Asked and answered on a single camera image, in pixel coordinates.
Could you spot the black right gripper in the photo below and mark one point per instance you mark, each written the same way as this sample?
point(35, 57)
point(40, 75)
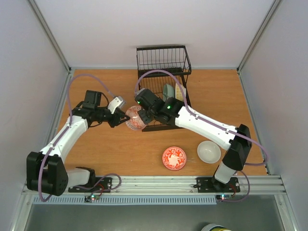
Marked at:
point(143, 116)

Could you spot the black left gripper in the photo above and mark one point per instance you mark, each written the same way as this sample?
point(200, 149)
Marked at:
point(119, 115)

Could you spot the mint green ceramic bowl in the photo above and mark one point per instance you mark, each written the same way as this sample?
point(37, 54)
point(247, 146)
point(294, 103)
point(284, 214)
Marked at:
point(168, 92)

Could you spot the sun pattern ceramic bowl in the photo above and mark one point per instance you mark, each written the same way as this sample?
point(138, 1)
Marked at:
point(180, 92)

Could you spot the black wire dish rack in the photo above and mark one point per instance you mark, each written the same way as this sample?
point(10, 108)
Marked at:
point(159, 65)

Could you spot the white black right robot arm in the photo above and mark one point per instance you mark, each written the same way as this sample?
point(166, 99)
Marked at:
point(235, 140)

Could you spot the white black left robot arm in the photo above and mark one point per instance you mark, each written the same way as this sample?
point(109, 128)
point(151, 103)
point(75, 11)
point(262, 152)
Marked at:
point(45, 170)

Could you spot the red floral pattern bowl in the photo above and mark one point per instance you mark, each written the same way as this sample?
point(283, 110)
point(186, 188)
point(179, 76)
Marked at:
point(174, 158)

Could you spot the white ceramic bowl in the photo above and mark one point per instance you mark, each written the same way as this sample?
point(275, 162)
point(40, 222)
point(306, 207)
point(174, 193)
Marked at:
point(209, 152)

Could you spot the left small circuit board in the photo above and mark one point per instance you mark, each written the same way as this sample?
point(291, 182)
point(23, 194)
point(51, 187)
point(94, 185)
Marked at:
point(91, 198)

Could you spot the small circuit board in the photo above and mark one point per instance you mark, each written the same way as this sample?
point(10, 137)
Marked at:
point(91, 198)
point(223, 197)

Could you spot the right small circuit board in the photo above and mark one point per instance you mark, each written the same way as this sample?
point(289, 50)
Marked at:
point(223, 197)

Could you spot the white yellow round container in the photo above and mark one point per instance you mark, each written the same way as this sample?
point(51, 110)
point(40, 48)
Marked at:
point(214, 227)

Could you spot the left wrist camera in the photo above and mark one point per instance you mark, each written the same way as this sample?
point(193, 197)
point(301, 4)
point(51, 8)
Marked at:
point(116, 102)

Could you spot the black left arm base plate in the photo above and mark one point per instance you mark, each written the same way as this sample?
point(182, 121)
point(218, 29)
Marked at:
point(105, 183)

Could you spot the aluminium front frame rail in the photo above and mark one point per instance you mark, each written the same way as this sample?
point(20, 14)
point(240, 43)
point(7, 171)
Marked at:
point(181, 185)

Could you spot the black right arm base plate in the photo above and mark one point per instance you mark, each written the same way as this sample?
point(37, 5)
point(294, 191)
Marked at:
point(210, 185)

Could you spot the grey slotted cable duct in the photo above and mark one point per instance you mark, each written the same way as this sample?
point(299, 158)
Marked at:
point(136, 200)

